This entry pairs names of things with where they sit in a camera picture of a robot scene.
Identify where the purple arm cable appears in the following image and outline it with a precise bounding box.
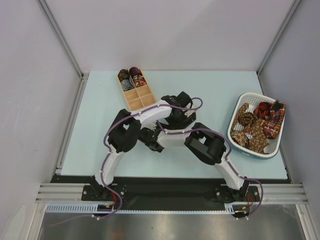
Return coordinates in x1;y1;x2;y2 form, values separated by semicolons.
156;121;265;221
102;96;204;227

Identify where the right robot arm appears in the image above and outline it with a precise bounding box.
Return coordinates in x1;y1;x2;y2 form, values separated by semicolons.
138;122;249;201

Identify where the navy red rolled tie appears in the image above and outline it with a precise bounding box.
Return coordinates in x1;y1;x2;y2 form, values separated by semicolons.
129;67;143;78

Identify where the orange black tie in basket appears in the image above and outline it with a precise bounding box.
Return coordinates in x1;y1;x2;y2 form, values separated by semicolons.
253;101;272;121

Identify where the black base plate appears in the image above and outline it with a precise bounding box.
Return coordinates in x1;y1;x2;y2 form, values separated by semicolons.
51;174;262;211

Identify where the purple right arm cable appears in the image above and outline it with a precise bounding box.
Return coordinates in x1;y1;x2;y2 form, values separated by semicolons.
156;121;265;221

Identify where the wooden compartment box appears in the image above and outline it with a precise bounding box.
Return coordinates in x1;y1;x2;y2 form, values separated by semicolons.
117;68;157;111

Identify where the brown patterned tie in basket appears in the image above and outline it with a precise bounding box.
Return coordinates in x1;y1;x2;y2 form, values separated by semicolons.
230;103;269;154

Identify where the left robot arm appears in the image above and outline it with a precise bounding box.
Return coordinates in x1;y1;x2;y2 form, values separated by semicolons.
90;91;199;200

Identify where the white cable duct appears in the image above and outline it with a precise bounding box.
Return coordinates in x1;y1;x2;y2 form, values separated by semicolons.
46;203;249;215

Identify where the aluminium frame rail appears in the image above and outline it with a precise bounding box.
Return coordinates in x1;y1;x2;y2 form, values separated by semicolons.
37;0;88;81

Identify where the brown rolled tie in box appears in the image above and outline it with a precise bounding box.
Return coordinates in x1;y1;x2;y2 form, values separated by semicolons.
117;69;130;82

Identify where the grey blue rolled tie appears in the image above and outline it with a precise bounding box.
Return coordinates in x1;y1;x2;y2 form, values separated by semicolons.
120;78;135;92

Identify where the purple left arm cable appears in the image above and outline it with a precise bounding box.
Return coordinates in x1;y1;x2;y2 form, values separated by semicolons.
102;96;204;227

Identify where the red black rolled tie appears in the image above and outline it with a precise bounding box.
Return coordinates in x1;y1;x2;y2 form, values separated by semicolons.
132;74;147;88

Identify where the white teal plastic basket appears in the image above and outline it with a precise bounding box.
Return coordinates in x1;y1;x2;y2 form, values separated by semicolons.
227;92;286;160

